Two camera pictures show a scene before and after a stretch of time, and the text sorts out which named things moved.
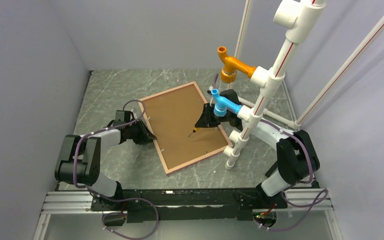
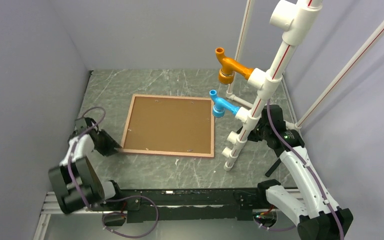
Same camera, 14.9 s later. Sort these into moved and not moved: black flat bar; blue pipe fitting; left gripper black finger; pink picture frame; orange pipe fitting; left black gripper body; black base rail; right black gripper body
Moved: left black gripper body; left gripper black finger; right black gripper body; pink picture frame
Not moved: black flat bar; blue pipe fitting; black base rail; orange pipe fitting
